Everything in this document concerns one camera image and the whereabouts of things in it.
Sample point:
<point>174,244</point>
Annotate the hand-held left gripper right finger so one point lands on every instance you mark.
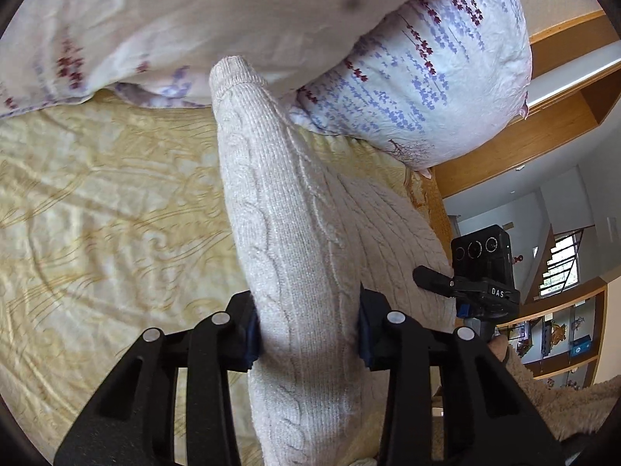
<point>366,337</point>

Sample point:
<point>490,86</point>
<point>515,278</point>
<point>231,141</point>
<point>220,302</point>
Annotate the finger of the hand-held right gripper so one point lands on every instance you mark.
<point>465,309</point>
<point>432,279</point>

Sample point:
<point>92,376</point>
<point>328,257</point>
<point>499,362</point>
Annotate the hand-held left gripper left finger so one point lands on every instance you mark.
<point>250,337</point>

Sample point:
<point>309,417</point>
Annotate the person's right hand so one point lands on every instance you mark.
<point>497,350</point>

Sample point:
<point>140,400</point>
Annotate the stair railing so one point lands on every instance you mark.
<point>570,257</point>

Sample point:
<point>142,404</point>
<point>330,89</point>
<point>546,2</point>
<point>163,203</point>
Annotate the blue box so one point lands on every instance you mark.
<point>580,348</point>

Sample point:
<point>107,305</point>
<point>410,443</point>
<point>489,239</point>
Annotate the yellow patterned bedsheet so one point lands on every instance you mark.
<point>106,233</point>

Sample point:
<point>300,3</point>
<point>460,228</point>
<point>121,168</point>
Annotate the white purple floral pillow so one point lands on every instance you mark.
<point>436,73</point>

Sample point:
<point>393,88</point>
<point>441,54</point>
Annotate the white floral pillow left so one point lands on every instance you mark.
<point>194,24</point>

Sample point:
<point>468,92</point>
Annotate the wooden wall shelf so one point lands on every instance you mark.
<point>563,335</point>

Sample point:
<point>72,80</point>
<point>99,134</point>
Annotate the wooden bed frame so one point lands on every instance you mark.
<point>558,121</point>

